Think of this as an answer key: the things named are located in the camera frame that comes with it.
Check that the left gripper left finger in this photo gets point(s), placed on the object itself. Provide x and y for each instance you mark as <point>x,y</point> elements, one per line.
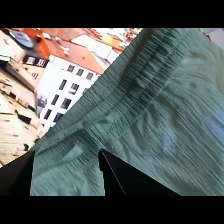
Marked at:
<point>15,176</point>

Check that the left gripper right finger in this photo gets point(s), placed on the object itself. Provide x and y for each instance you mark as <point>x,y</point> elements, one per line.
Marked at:
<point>133,180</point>

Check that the white garment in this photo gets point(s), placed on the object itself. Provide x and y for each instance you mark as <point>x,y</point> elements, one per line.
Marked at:
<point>150,110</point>

